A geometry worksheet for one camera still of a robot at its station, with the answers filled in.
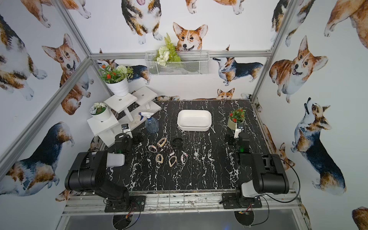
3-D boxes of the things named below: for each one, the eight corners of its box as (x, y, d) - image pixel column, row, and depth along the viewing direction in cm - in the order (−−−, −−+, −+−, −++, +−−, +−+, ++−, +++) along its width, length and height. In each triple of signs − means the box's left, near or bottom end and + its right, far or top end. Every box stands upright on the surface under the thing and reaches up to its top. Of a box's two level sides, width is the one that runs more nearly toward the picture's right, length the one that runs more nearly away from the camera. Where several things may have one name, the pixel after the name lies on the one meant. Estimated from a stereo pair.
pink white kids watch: (180, 165, 89) (180, 163, 87) (181, 152, 94) (180, 150, 93) (187, 165, 89) (187, 163, 87) (188, 152, 94) (188, 150, 93)
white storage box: (177, 131, 105) (176, 127, 100) (178, 114, 115) (178, 109, 111) (211, 131, 104) (212, 127, 100) (210, 114, 115) (210, 109, 111)
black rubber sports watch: (172, 147, 96) (172, 145, 94) (173, 140, 100) (173, 138, 98) (182, 147, 96) (182, 145, 94) (182, 140, 100) (182, 138, 98)
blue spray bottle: (145, 132, 104) (137, 117, 90) (146, 126, 107) (139, 111, 93) (158, 132, 104) (152, 117, 90) (159, 126, 107) (153, 111, 93)
